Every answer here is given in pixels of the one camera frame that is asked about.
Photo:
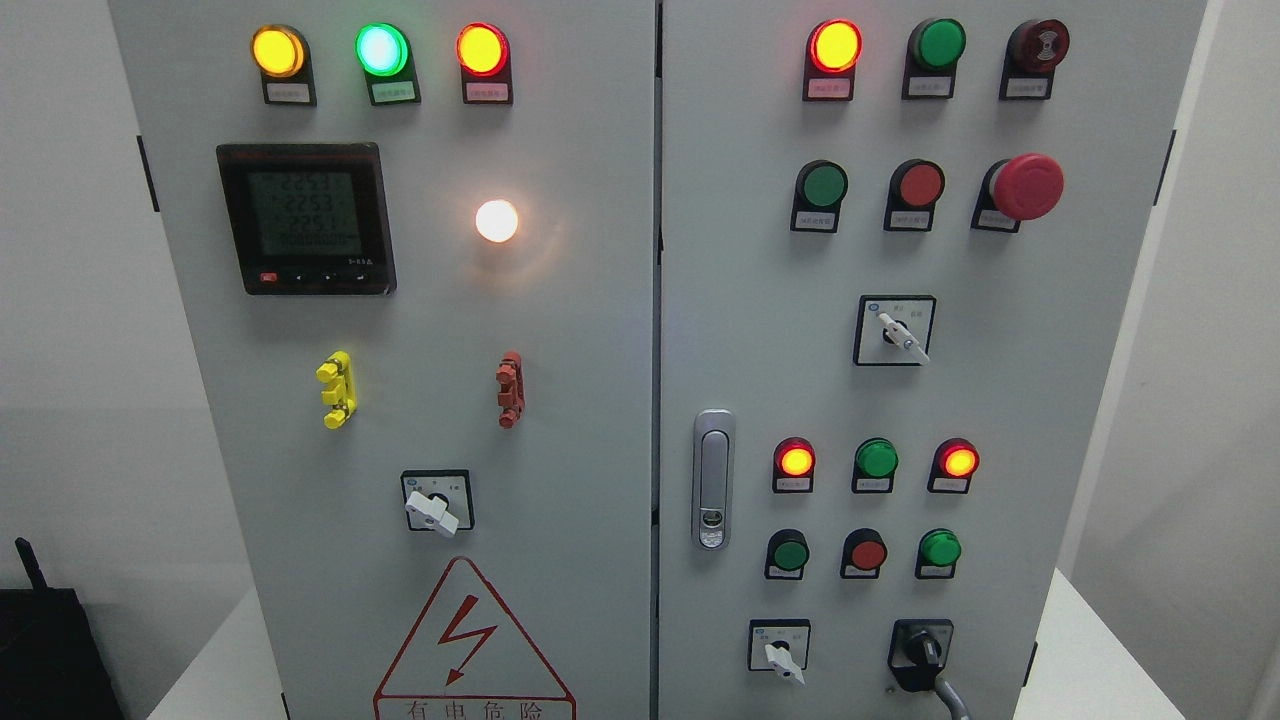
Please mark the white selector switch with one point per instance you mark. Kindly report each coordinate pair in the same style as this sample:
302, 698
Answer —
894, 330
781, 647

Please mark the white selector switch bottom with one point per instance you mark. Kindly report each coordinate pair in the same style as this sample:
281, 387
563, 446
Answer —
781, 647

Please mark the red push button lower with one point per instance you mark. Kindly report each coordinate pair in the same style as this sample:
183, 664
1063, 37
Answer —
863, 555

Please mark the red high voltage warning sticker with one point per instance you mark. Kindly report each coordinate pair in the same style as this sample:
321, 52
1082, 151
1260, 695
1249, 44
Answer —
468, 657

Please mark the silver door latch handle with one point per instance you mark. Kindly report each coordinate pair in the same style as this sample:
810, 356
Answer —
712, 472

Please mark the green indicator light top right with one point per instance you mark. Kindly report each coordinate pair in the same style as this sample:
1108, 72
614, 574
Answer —
934, 48

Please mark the grey left cabinet door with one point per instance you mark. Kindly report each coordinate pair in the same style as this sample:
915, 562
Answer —
563, 500

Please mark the red indicator light lower left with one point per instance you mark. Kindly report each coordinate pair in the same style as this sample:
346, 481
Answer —
793, 466

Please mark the grey right cabinet door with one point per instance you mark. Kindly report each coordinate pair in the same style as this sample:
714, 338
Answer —
760, 320

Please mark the yellow indicator light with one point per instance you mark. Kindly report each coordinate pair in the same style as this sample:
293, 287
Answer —
281, 53

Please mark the red indicator light left door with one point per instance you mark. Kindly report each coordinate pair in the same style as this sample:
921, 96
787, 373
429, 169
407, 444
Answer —
485, 65

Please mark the black knob selector switch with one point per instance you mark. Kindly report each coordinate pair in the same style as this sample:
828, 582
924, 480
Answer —
919, 652

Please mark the red indicator light lower right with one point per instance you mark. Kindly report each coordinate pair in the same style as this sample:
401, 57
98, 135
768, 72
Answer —
953, 467

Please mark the green push button lower left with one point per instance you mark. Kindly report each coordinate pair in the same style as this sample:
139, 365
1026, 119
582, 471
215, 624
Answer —
786, 555

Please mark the black digital power meter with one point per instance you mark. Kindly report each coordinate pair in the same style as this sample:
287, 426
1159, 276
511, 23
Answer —
308, 218

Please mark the grey cabinet door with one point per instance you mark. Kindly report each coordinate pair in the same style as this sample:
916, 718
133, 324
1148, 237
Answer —
760, 320
563, 500

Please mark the red emergency stop button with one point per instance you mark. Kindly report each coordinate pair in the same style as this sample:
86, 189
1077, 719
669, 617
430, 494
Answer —
1018, 190

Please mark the lit green indicator light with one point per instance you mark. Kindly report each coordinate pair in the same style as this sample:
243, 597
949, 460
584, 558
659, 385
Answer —
386, 58

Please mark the red push button upper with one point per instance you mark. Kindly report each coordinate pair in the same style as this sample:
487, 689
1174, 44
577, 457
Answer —
915, 187

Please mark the black device with antenna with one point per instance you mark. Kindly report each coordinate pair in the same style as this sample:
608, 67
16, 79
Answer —
50, 665

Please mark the yellow terminal connector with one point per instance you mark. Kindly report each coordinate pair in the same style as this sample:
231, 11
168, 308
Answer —
339, 392

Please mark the green indicator light lower middle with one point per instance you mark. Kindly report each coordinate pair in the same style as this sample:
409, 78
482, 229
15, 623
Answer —
875, 465

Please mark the white glowing indicator light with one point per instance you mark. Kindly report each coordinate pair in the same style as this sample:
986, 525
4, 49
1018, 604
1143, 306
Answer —
497, 220

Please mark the green push button upper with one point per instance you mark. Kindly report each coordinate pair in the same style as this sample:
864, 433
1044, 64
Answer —
820, 187

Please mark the white selector switch left door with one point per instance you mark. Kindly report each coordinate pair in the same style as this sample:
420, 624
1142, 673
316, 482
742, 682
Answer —
438, 501

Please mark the red indicator light top right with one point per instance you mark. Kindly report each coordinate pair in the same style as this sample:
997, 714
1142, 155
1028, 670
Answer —
832, 52

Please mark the red terminal connector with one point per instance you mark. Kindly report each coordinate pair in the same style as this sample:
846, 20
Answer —
510, 395

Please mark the dark red buzzer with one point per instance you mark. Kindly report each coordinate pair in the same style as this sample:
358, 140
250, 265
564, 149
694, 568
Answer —
1033, 51

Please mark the red push button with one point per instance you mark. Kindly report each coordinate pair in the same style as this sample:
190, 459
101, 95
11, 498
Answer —
915, 187
863, 555

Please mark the green push button lower right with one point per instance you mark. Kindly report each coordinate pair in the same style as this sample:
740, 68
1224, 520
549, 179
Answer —
937, 554

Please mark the white selector switch upper right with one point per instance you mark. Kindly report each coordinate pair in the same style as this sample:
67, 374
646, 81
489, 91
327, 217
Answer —
894, 330

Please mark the green push button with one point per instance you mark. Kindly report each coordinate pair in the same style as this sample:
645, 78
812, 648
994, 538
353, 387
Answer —
820, 187
786, 555
937, 554

